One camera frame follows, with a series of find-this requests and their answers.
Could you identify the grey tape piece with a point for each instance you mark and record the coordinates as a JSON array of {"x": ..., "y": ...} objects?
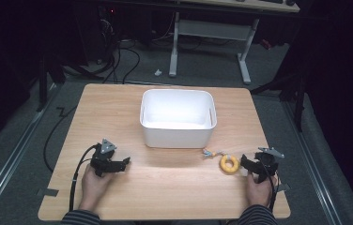
[
  {"x": 50, "y": 192},
  {"x": 283, "y": 187}
]

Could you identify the black metal stand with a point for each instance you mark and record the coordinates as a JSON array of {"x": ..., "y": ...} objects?
[
  {"x": 293, "y": 100},
  {"x": 44, "y": 81}
]

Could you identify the person's right hand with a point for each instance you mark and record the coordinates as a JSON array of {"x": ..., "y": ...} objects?
[{"x": 260, "y": 190}]

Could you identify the white-legged background desk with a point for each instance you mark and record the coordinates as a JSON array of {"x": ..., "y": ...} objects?
[{"x": 215, "y": 29}]

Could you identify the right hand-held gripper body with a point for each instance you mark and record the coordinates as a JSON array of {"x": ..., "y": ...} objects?
[{"x": 267, "y": 164}]

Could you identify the crumpled white paper scrap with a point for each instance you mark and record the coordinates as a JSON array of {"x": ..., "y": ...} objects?
[{"x": 158, "y": 72}]

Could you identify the person's left hand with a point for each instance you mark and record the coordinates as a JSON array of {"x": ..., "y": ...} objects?
[{"x": 94, "y": 187}]

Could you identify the person's right striped sleeve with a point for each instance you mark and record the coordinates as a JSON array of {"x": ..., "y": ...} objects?
[{"x": 257, "y": 215}]

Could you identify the person's left striped sleeve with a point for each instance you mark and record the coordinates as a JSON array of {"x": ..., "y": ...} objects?
[{"x": 80, "y": 217}]

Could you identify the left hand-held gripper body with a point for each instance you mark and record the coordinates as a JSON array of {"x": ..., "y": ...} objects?
[{"x": 102, "y": 161}]

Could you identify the person's striped sleeve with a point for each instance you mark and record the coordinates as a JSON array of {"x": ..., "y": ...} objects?
[
  {"x": 80, "y": 217},
  {"x": 257, "y": 215}
]

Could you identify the white plastic storage bin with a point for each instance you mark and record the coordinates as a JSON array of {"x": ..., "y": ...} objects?
[{"x": 177, "y": 118}]

